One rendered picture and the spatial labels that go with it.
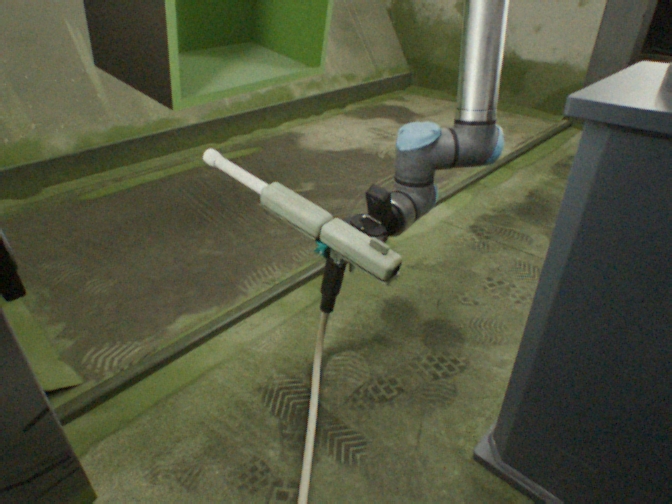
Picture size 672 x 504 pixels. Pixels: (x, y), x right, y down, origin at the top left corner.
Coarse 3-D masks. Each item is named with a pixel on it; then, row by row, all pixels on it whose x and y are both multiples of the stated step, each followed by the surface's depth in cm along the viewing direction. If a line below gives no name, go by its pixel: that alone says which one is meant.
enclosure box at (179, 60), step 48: (96, 0) 112; (144, 0) 101; (192, 0) 139; (240, 0) 153; (288, 0) 148; (96, 48) 121; (144, 48) 108; (192, 48) 148; (240, 48) 158; (288, 48) 157; (192, 96) 120
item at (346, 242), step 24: (240, 168) 92; (264, 192) 86; (288, 192) 86; (288, 216) 85; (312, 216) 82; (336, 240) 79; (360, 240) 78; (336, 264) 82; (360, 264) 78; (384, 264) 75; (336, 288) 88
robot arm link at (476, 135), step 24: (480, 0) 87; (504, 0) 87; (480, 24) 88; (504, 24) 89; (480, 48) 90; (480, 72) 92; (480, 96) 93; (456, 120) 99; (480, 120) 95; (456, 144) 96; (480, 144) 97
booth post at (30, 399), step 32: (0, 320) 54; (0, 352) 55; (0, 384) 57; (32, 384) 60; (0, 416) 58; (32, 416) 61; (0, 448) 60; (32, 448) 63; (64, 448) 67; (0, 480) 61; (32, 480) 65; (64, 480) 69
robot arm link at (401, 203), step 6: (396, 198) 97; (402, 198) 97; (396, 204) 95; (402, 204) 96; (408, 204) 97; (402, 210) 95; (408, 210) 96; (414, 210) 98; (402, 216) 96; (408, 216) 96; (414, 216) 98; (402, 222) 96; (408, 222) 97; (402, 228) 97; (396, 234) 99
